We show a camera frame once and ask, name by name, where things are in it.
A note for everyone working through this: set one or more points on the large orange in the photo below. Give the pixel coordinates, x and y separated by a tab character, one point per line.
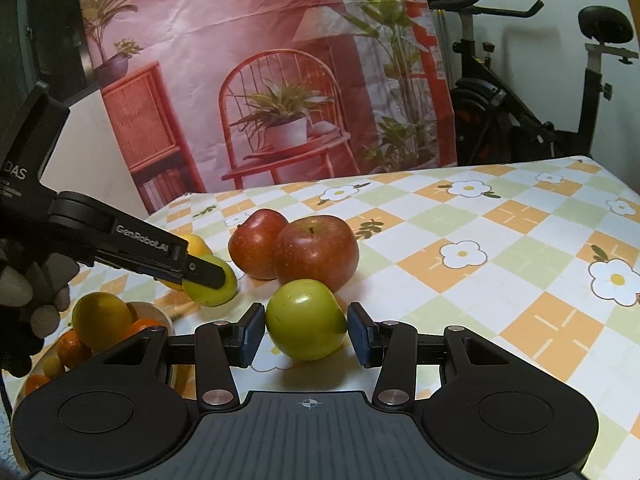
140	327

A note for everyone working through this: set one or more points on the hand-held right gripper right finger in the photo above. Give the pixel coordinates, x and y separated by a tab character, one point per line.
356	335

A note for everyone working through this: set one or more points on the green apple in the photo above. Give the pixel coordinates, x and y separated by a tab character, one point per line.
305	320
210	297

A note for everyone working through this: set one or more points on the small brown round fruit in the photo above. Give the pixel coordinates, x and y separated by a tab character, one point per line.
52	367

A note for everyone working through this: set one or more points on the person's left hand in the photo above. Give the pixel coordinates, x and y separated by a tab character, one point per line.
45	285

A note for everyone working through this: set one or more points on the printed chair plant backdrop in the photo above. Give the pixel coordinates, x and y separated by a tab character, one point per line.
200	60

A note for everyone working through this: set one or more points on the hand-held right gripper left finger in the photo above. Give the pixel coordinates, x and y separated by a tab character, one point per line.
254	335

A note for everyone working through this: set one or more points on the red apple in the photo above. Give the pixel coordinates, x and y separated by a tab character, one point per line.
252	250
320	255

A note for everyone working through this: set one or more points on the black exercise bike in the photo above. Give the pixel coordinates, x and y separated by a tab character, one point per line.
500	110

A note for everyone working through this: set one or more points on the dark panel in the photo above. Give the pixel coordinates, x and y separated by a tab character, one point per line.
45	20

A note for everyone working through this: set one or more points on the yellow lemon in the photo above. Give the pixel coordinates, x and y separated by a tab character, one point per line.
197	246
100	320

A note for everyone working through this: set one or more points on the cream round plate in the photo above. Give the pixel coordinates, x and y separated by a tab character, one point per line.
157	312

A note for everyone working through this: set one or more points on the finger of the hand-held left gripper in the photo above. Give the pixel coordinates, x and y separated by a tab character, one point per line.
150	247

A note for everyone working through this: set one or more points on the small tangerine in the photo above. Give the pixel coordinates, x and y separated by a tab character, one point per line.
70	350
35	384

